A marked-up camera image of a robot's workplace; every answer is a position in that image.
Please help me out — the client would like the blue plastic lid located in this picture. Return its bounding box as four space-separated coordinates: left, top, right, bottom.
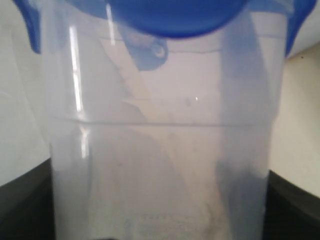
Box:
15 0 316 77

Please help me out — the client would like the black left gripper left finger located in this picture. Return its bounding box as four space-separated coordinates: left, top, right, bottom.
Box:
0 158 55 240

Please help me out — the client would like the white backdrop curtain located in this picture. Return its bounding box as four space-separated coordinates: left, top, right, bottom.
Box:
0 0 50 185

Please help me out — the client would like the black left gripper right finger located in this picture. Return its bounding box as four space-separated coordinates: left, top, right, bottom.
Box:
262 171 320 240

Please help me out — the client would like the clear plastic container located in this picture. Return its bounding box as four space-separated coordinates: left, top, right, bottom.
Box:
41 1 287 240

